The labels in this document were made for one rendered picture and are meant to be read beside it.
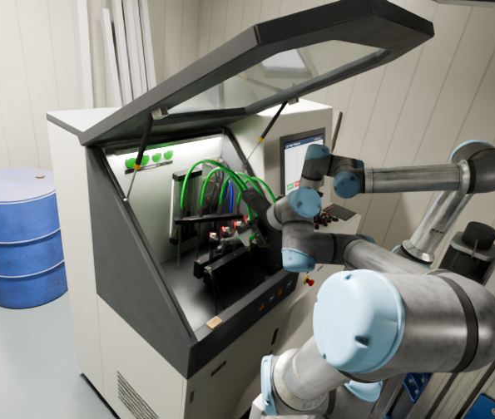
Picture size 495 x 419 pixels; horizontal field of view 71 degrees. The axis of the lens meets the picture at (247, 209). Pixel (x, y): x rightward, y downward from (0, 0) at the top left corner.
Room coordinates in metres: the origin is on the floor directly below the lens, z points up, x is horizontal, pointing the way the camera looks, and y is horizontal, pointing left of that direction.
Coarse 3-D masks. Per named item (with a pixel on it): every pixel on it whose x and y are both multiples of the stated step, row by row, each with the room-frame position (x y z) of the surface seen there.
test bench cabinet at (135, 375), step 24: (288, 312) 1.33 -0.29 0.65; (120, 336) 1.01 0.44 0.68; (120, 360) 1.01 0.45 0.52; (144, 360) 0.91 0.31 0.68; (120, 384) 1.02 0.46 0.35; (144, 384) 0.91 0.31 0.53; (168, 384) 0.83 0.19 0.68; (120, 408) 1.02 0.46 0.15; (144, 408) 0.91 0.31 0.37; (168, 408) 0.82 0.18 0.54
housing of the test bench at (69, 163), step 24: (48, 120) 1.26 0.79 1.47; (72, 120) 1.22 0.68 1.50; (96, 120) 1.27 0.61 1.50; (72, 144) 1.16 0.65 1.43; (72, 168) 1.17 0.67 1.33; (72, 192) 1.18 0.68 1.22; (72, 216) 1.19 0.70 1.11; (72, 240) 1.21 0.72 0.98; (72, 264) 1.22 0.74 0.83; (72, 288) 1.24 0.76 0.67; (96, 288) 1.11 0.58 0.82; (72, 312) 1.26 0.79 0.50; (96, 312) 1.12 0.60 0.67; (96, 336) 1.13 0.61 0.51; (96, 360) 1.14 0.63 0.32; (96, 384) 1.15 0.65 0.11
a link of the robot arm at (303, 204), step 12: (300, 192) 0.73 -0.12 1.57; (312, 192) 0.74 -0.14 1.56; (276, 204) 0.79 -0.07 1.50; (288, 204) 0.73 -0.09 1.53; (300, 204) 0.71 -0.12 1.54; (312, 204) 0.72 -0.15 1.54; (276, 216) 0.77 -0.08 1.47; (288, 216) 0.72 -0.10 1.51; (300, 216) 0.71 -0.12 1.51; (312, 216) 0.72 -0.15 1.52
